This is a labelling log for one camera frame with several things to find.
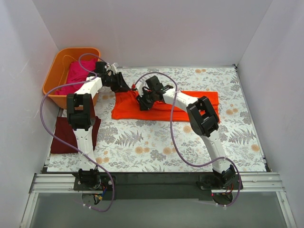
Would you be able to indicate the floral table mat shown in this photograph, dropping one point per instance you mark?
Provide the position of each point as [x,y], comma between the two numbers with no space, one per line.
[144,146]

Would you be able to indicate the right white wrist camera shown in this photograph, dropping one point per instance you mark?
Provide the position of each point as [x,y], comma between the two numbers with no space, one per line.
[138,88]

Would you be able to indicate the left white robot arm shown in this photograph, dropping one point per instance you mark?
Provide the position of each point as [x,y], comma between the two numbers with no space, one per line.
[81,117]

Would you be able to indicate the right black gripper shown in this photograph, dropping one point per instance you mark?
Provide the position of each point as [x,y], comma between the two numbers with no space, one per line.
[144,100]

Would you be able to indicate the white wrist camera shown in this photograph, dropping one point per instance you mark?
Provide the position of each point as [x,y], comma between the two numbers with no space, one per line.
[138,88]
[111,69]

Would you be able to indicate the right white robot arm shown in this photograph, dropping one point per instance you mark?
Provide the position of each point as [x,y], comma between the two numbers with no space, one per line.
[204,122]

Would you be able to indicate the orange plastic basket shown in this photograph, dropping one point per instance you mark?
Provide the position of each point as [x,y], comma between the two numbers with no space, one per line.
[59,70]

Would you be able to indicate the folded dark red t shirt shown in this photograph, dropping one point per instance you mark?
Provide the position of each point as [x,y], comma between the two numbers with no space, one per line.
[65,132]

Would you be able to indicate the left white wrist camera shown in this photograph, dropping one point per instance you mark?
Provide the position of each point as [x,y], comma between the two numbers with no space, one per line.
[111,69]

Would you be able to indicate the orange t shirt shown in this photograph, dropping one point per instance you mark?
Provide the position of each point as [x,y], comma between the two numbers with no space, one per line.
[127,107]

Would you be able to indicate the pink t shirt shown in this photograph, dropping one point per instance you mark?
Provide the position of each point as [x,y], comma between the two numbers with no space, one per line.
[76,74]

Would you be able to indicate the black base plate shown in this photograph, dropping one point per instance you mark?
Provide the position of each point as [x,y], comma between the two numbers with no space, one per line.
[155,185]

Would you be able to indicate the aluminium frame rail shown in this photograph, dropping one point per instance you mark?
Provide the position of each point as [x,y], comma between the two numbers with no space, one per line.
[64,183]

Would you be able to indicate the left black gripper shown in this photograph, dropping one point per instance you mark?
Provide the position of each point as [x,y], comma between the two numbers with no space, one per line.
[118,81]

